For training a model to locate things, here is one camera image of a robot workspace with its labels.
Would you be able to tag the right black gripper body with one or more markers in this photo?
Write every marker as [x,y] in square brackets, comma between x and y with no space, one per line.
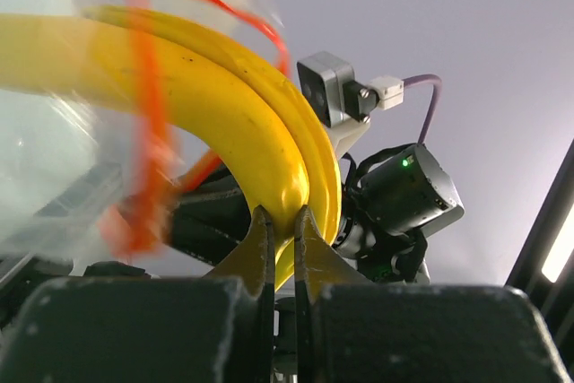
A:
[210,221]

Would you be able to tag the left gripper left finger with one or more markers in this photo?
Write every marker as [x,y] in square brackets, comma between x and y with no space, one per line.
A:
[217,328]

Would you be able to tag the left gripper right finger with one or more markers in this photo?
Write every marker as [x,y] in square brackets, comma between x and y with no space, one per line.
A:
[350,329]

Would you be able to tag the yellow fake banana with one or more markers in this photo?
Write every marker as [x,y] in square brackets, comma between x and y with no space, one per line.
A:
[248,112]

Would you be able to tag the clear zip top bag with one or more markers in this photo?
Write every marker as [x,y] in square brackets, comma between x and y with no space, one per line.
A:
[79,179]

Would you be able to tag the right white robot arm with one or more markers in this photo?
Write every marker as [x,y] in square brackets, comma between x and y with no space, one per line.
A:
[392,202]

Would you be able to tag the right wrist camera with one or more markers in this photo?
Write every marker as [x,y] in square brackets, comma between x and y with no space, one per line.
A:
[343,104]

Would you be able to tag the right aluminium frame post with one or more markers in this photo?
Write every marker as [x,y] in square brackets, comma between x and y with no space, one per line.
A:
[544,267]

